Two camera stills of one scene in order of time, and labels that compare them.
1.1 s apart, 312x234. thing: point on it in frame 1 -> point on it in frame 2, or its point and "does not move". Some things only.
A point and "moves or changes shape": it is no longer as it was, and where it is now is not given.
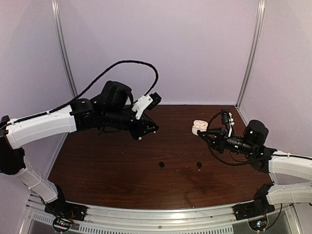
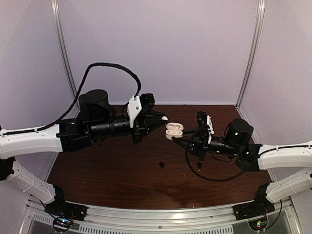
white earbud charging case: (199, 125) moves or changes shape
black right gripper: (216, 142) -> (200, 142)
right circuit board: (258, 225) does not move
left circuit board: (62, 224) does not move
